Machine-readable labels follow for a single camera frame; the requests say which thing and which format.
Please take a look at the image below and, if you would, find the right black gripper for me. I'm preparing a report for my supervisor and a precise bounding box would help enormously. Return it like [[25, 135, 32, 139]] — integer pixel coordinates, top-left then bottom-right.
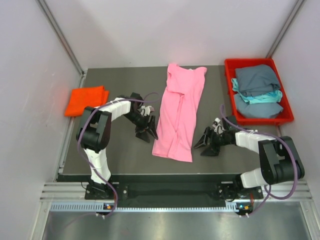
[[193, 126, 232, 156]]

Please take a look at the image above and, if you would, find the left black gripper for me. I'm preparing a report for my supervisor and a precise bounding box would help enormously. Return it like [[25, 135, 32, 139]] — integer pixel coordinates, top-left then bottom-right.
[[123, 111, 158, 143]]

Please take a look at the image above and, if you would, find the pink t-shirt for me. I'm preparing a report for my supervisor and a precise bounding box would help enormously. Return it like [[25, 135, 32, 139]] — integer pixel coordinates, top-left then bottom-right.
[[152, 63, 207, 163]]

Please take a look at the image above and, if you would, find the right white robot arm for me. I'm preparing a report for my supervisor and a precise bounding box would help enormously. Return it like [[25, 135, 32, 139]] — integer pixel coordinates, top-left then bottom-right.
[[194, 117, 305, 200]]

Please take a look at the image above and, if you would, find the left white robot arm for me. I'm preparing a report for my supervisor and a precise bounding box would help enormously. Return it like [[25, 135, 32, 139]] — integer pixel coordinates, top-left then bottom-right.
[[76, 92, 158, 200]]

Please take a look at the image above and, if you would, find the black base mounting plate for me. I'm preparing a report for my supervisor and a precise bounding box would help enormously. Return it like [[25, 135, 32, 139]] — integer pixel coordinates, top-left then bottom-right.
[[84, 173, 263, 209]]

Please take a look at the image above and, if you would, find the folded orange t-shirt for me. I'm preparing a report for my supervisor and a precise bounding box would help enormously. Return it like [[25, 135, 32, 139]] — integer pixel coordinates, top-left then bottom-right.
[[64, 85, 110, 117]]

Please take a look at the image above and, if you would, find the grey-blue t-shirt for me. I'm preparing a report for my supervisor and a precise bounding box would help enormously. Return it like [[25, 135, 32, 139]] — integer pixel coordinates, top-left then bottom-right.
[[234, 64, 283, 119]]

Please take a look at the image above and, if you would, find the red plastic bin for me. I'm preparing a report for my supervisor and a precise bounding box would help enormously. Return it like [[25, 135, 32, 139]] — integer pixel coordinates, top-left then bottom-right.
[[224, 58, 294, 126]]

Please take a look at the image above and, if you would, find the teal t-shirt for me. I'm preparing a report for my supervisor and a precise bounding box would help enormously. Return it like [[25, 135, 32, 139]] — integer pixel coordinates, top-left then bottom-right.
[[231, 78, 283, 104]]

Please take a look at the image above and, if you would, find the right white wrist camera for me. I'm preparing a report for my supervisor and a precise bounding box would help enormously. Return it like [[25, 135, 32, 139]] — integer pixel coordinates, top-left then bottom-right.
[[212, 117, 224, 134]]

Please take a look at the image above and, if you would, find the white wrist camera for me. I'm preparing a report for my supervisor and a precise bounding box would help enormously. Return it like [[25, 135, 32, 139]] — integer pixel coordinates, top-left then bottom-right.
[[140, 105, 155, 117], [212, 117, 224, 134]]

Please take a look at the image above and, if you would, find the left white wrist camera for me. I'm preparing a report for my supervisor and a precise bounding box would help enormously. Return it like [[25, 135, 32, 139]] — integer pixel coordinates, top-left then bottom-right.
[[140, 105, 155, 117]]

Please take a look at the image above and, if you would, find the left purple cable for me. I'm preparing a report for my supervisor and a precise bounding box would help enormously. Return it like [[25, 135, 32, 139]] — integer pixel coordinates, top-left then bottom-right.
[[76, 91, 161, 218]]

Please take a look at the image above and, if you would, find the grey slotted cable duct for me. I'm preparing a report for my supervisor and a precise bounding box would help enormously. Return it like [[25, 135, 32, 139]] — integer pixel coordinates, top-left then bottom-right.
[[50, 202, 239, 213]]

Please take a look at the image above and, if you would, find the aluminium frame rail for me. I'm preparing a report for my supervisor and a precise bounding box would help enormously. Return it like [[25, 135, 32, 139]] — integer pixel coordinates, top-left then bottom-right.
[[40, 180, 313, 202]]

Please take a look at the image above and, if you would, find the left corner aluminium post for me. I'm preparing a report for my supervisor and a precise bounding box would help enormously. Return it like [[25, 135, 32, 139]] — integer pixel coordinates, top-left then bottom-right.
[[35, 0, 85, 76]]

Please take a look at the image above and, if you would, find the corner aluminium post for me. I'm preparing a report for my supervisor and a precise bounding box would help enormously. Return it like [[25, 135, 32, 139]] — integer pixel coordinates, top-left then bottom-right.
[[35, 0, 85, 76], [265, 0, 307, 58]]

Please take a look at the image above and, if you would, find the right corner aluminium post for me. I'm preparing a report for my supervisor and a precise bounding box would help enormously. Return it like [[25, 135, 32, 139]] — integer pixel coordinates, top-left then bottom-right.
[[265, 0, 307, 58]]

